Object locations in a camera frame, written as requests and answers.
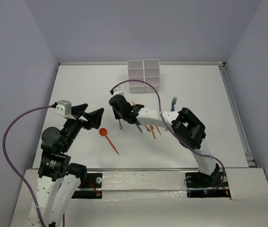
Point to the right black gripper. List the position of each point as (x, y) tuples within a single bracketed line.
[(117, 115)]

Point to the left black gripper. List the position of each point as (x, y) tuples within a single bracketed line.
[(81, 119)]

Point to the orange plastic spoon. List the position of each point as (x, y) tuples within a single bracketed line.
[(103, 132)]

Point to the blue plastic fork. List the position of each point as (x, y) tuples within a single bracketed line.
[(173, 104)]

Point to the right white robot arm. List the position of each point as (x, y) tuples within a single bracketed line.
[(187, 128)]

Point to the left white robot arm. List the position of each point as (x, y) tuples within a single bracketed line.
[(58, 177)]

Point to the left white divided container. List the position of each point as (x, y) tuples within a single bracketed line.
[(136, 72)]

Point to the white divided container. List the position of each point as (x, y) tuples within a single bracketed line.
[(136, 72), (152, 73)]

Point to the right white divided container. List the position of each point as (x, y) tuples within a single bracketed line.
[(152, 73)]

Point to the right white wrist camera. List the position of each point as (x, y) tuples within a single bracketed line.
[(118, 91)]

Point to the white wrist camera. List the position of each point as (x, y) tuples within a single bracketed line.
[(63, 108), (118, 91)]

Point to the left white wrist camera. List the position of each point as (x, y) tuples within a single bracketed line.
[(63, 108)]

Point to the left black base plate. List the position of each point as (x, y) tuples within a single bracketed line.
[(91, 188)]

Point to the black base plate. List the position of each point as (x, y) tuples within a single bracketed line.
[(91, 188), (200, 186)]

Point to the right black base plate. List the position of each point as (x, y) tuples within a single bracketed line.
[(200, 186)]

